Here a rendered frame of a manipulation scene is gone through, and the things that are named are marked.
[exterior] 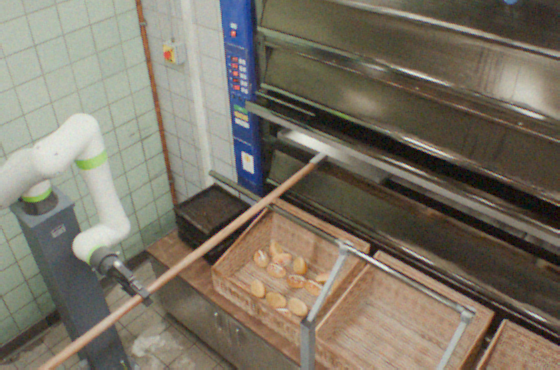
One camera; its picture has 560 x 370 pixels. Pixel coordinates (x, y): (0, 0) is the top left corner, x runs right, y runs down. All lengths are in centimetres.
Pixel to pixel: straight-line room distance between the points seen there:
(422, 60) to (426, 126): 25
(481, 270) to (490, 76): 79
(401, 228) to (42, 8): 188
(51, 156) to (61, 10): 113
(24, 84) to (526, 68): 213
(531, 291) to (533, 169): 52
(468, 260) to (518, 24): 95
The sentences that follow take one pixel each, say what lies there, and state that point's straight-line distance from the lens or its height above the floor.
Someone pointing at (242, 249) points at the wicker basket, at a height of 70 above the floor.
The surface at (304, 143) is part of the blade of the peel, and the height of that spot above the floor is 118.
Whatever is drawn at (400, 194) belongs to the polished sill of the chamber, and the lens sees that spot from 216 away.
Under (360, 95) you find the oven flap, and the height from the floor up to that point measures 155.
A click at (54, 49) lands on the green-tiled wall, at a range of 273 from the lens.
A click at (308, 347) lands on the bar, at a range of 206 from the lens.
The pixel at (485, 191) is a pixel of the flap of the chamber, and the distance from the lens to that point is 189.
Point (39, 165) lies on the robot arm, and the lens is 173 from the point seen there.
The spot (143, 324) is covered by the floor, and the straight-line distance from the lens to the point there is 329.
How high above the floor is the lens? 252
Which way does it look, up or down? 35 degrees down
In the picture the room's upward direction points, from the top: 3 degrees counter-clockwise
